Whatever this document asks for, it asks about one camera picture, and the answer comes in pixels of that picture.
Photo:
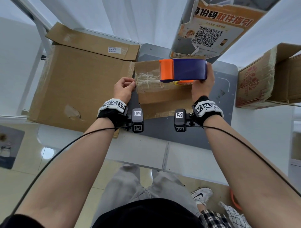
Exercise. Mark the person's left hand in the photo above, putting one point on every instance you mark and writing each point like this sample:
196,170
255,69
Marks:
122,90

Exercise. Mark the person's right hand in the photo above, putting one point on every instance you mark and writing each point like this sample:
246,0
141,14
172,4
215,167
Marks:
202,90

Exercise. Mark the person's right fingers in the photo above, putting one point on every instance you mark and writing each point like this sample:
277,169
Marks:
211,72

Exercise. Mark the person's left thumb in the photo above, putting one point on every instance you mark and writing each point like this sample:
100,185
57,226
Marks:
131,86

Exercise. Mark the small taped cardboard box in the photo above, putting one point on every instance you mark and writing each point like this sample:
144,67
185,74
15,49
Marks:
150,90

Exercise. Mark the blue and orange tape dispenser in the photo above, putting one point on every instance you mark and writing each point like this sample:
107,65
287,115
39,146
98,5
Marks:
188,69

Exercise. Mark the person's right forearm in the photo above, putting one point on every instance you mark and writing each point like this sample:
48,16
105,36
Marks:
244,169

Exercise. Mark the person's left forearm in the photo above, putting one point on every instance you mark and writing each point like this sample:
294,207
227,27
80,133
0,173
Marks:
70,169

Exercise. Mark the yellow tape roll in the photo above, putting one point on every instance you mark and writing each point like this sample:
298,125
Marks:
184,82

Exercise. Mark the marker-tagged black wristband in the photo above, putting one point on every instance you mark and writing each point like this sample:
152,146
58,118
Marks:
208,108
112,108

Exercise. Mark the red-printed open cardboard box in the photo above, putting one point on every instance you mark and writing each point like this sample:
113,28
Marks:
256,82

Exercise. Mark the orange printed cardboard sign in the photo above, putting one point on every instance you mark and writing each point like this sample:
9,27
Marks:
218,25

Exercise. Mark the large flat cardboard box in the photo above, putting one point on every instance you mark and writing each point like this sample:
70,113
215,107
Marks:
80,79

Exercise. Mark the grey trousers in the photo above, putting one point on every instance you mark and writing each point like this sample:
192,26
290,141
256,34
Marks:
127,188

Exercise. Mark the white sneaker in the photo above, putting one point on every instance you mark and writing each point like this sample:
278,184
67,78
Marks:
202,195

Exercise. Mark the black shirt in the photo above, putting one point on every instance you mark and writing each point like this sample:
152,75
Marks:
145,215

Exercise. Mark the dark printed floor mat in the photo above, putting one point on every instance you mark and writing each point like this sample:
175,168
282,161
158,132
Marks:
9,146

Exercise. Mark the black and white checked cloth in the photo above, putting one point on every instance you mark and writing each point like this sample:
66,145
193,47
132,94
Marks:
223,217

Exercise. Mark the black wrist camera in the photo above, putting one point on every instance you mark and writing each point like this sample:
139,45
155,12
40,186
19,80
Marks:
137,119
180,119

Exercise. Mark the white metal frame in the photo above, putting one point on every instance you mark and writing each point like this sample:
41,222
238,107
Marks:
38,32

